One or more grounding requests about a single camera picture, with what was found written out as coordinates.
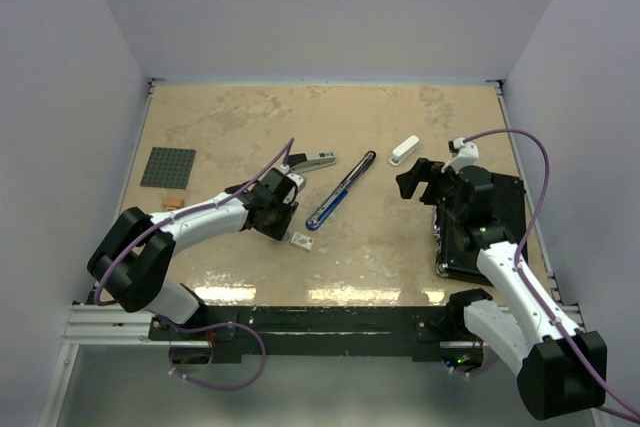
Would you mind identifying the grey lego baseplate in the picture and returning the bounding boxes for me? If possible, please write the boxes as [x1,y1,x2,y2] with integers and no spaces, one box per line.
[140,147,196,189]

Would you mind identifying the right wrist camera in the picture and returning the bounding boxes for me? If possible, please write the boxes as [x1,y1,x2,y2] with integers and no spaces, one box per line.
[441,137,479,173]

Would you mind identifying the white stapler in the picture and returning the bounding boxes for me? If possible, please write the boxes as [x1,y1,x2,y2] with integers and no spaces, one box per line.
[389,135,420,166]

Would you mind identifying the small wooden block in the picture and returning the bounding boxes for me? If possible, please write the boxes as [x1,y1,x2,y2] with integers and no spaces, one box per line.
[161,196,185,211]

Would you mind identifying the silver black stapler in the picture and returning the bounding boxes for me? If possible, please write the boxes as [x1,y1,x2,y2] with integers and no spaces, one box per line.
[288,152,336,172]

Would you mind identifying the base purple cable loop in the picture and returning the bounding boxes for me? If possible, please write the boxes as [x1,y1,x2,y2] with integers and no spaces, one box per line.
[168,319,266,392]

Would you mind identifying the black base frame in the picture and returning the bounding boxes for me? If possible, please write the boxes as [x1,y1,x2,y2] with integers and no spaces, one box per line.
[149,306,493,371]

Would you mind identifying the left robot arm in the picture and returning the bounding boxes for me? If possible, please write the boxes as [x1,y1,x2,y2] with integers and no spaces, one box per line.
[87,168,306,339]

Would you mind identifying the blue black stapler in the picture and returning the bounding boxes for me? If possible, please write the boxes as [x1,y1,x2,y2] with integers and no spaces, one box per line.
[305,150,377,232]

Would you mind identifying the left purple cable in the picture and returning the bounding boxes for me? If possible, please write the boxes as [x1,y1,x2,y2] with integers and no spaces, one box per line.
[93,137,296,306]

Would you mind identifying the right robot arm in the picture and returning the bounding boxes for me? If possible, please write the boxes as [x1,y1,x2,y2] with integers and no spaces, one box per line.
[396,158,607,420]

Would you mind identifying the black case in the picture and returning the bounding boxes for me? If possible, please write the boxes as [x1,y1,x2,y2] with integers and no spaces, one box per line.
[433,173,527,286]

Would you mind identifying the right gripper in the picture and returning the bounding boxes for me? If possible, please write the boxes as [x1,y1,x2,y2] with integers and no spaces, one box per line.
[396,158,466,222]

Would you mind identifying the white staple box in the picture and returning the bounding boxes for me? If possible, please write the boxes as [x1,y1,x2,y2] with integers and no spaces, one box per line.
[290,232,314,252]

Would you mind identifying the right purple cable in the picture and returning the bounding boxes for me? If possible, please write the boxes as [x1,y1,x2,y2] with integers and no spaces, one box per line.
[462,129,640,423]

